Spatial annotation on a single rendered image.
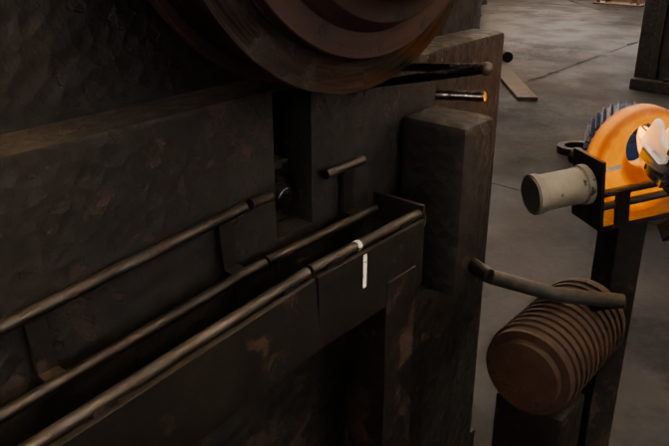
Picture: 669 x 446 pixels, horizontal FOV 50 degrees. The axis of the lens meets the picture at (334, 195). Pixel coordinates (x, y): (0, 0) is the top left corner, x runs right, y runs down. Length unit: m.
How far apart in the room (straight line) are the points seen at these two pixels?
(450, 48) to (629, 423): 1.03
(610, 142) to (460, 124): 0.27
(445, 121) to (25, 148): 0.51
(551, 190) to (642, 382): 0.94
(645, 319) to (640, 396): 0.37
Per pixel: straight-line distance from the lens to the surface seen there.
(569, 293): 1.03
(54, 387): 0.65
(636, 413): 1.81
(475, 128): 0.91
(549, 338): 0.99
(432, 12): 0.76
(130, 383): 0.61
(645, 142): 1.10
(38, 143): 0.62
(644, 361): 1.99
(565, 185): 1.07
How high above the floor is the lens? 1.04
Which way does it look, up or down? 22 degrees down
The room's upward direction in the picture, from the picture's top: straight up
